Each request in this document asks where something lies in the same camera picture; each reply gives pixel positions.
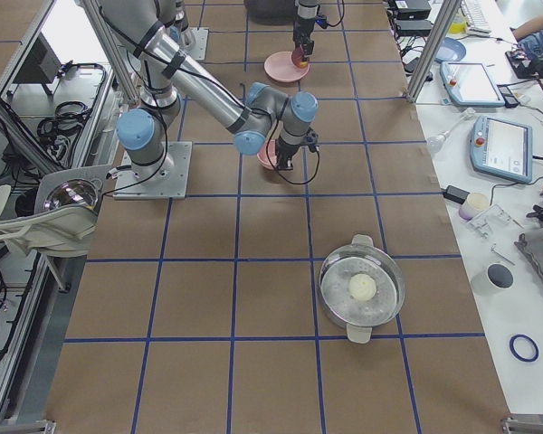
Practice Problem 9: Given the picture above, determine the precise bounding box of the pink bowl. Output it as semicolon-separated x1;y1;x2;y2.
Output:
256;139;277;170

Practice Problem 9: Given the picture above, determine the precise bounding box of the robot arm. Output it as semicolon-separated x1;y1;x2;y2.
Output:
292;0;319;64
99;1;319;171

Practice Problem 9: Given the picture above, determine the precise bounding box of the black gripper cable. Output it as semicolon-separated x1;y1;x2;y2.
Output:
275;130;322;185

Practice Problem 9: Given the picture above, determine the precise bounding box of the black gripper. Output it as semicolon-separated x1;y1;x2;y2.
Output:
275;137;299;170
294;36;314;58

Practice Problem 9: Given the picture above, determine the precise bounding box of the teach pendant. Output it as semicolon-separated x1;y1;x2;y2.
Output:
440;61;505;108
470;116;533;184

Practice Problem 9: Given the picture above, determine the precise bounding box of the near teach pendant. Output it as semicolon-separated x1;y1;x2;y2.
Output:
470;116;533;184

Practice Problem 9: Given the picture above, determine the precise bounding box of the pink plate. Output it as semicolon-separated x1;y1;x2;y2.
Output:
263;51;310;83

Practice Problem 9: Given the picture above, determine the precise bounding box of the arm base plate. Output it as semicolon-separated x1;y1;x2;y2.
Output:
178;27;209;61
112;141;193;200

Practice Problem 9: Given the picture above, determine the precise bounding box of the far teach pendant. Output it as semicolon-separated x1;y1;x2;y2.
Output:
440;61;505;108

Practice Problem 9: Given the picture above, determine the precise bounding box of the steel steamer pot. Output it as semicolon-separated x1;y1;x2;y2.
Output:
318;234;406;344

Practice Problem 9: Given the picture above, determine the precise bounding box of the steel bowl on rack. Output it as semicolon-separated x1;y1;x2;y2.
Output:
43;179;99;211

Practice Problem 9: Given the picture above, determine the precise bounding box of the blue tape ring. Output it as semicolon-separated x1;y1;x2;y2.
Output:
509;334;539;363

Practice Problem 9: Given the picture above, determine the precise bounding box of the white steamed bun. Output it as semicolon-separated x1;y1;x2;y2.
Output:
348;273;376;301

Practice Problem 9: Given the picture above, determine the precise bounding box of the blue plate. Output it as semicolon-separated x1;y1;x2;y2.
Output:
434;37;467;63

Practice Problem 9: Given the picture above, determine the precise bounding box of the white purple cup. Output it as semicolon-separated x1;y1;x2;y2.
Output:
459;193;490;221

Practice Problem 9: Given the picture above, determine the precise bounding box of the black power adapter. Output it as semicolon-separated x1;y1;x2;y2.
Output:
442;185;470;204

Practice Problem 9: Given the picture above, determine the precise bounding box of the red apple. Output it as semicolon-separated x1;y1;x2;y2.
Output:
291;47;309;69

